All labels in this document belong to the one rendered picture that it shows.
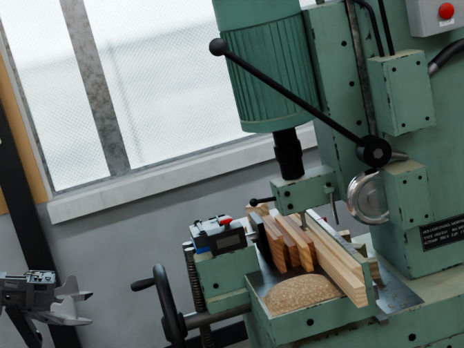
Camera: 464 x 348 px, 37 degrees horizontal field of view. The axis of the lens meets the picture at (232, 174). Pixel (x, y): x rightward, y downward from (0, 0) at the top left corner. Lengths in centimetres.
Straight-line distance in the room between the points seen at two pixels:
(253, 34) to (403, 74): 30
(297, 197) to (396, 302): 30
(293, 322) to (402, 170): 37
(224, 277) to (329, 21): 58
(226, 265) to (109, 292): 149
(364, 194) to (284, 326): 32
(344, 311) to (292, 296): 10
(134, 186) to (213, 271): 131
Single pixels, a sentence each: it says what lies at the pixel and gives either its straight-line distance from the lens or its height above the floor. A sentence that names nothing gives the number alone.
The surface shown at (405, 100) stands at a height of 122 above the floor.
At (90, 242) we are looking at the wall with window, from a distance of 288.
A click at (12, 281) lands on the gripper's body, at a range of 150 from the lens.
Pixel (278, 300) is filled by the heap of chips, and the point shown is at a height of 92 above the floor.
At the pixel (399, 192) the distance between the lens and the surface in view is 140.
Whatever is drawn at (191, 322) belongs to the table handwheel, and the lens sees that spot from 157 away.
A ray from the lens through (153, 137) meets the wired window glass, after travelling 288.
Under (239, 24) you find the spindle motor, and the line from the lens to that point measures 139.
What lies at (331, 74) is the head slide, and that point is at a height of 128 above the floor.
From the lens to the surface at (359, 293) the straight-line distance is 128.
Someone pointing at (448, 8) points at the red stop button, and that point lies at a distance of 141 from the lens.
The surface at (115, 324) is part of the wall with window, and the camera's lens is 302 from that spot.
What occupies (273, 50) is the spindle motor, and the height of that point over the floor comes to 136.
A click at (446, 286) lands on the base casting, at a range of 154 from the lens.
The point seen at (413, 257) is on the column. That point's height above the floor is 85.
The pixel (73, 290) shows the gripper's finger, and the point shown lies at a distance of 158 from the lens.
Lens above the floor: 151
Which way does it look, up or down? 15 degrees down
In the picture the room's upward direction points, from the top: 14 degrees counter-clockwise
